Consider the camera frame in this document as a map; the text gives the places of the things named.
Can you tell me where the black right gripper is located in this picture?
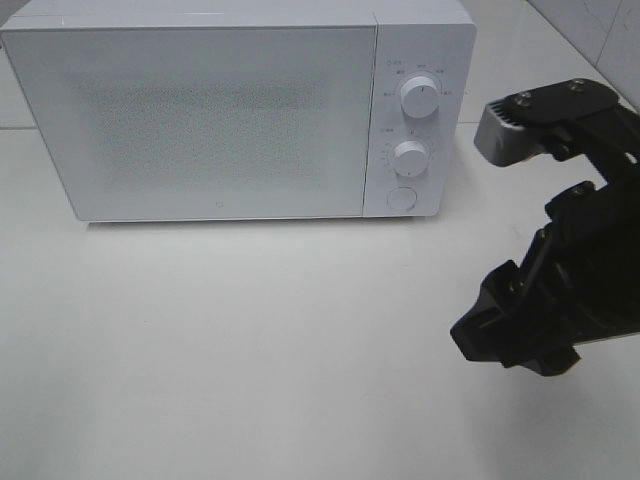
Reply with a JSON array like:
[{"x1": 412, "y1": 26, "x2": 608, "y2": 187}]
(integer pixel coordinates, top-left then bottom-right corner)
[{"x1": 450, "y1": 78, "x2": 639, "y2": 376}]

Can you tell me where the round white door button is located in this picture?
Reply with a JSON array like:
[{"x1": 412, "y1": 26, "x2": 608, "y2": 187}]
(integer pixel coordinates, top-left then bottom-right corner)
[{"x1": 387, "y1": 187, "x2": 417, "y2": 212}]

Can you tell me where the white microwave knob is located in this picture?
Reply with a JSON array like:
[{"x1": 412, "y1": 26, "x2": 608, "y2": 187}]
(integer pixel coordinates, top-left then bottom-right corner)
[
  {"x1": 399, "y1": 72, "x2": 441, "y2": 119},
  {"x1": 391, "y1": 141, "x2": 429, "y2": 178}
]

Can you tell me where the white microwave door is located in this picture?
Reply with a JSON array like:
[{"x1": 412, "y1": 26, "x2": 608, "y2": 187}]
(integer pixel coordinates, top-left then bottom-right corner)
[{"x1": 2, "y1": 27, "x2": 376, "y2": 222}]

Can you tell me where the white microwave oven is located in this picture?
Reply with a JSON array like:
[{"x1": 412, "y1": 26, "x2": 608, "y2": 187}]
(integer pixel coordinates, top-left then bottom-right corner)
[{"x1": 1, "y1": 1, "x2": 476, "y2": 222}]

